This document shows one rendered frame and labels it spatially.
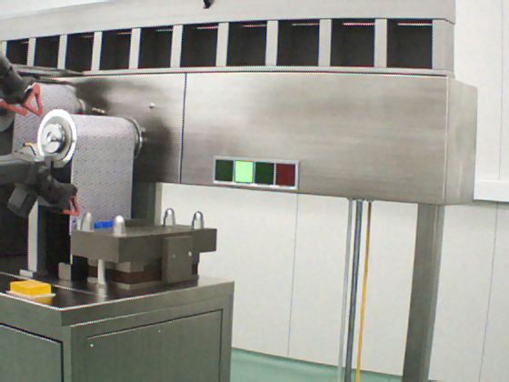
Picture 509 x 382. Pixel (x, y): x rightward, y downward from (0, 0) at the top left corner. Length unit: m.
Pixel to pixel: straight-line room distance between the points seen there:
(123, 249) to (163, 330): 0.22
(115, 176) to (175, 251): 0.28
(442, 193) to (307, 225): 2.85
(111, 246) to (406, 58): 0.84
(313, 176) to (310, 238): 2.67
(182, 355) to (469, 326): 2.53
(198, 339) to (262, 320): 2.80
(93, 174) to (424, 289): 0.89
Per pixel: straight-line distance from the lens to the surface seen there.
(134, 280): 2.05
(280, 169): 2.13
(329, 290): 4.73
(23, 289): 1.88
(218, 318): 2.24
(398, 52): 2.10
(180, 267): 2.13
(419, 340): 2.18
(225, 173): 2.21
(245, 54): 2.30
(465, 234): 4.39
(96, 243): 2.02
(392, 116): 2.00
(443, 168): 1.95
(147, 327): 2.00
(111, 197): 2.23
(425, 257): 2.15
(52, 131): 2.14
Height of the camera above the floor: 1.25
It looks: 3 degrees down
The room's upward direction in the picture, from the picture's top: 3 degrees clockwise
